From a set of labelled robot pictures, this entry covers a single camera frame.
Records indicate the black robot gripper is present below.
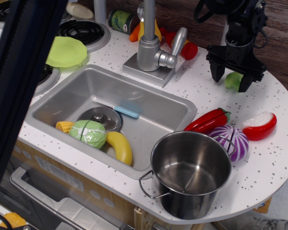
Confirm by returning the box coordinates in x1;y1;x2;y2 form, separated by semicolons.
205;0;268;92

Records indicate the green toy broccoli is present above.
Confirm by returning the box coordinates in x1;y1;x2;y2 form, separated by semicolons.
225;72;243;92

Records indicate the stainless steel pot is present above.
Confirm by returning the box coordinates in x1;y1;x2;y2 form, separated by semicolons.
144;131;236;220

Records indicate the steel pot lid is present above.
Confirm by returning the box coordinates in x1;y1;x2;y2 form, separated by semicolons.
77;106;123;132

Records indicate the red toy chili pepper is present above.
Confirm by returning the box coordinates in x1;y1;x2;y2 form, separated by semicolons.
184;108;231;134

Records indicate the red toy ketchup bottle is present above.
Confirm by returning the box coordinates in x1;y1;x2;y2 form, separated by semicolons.
159;27;198;60

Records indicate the grey support pole right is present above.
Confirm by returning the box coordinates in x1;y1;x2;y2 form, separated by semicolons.
220;21;229;46

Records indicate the grey support pole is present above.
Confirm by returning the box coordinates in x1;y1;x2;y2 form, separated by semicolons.
94;0;107;23
220;21;229;46

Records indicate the red white toy radish slice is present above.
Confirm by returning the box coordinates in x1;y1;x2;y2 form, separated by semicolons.
241;112;277;141

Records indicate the purple toy onion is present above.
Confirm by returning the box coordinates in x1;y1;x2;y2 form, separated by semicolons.
208;125;249;162

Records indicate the silver toy faucet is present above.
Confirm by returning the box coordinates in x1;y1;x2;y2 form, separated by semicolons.
123;0;187;87

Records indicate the yellow toy pear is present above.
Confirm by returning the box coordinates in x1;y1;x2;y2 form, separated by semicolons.
138;19;162;42

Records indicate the small orange toy carrot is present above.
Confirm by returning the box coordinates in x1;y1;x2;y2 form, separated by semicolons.
129;24;140;42

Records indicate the light blue toy piece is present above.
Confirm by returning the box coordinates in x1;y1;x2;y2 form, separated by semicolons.
113;106;139;118

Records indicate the green toy food can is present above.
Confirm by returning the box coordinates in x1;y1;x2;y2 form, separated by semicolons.
108;9;140;35

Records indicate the silver toy sink basin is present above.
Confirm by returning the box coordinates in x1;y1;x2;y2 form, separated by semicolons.
25;65;197;178

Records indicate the yellow toy banana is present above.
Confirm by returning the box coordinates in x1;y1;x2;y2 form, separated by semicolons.
106;131;133;166

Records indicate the grey sneaker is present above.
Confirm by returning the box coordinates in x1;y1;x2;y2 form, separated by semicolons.
213;211;288;230

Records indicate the grey support pole left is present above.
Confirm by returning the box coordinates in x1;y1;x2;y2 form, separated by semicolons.
94;0;107;23

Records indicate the green toy cabbage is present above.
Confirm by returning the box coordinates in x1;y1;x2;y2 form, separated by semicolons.
68;120;107;149

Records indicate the light green toy plate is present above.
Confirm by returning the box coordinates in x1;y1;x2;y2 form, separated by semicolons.
46;36;87;68

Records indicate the cream toy bottle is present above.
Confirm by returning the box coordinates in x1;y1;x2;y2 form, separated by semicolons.
66;2;94;19

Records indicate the yellow toy corn cob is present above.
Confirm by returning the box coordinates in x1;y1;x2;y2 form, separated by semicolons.
55;121;75;134

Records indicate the front left stove burner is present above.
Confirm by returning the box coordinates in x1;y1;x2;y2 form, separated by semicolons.
34;64;60;97

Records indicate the toy oven door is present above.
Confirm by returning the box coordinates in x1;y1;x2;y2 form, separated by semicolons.
9;153;135;230

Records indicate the back left stove burner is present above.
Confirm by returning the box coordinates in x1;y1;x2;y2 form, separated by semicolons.
0;0;11;29

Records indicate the yellow object with black cable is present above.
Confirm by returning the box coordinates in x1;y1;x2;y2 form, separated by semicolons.
0;213;27;229

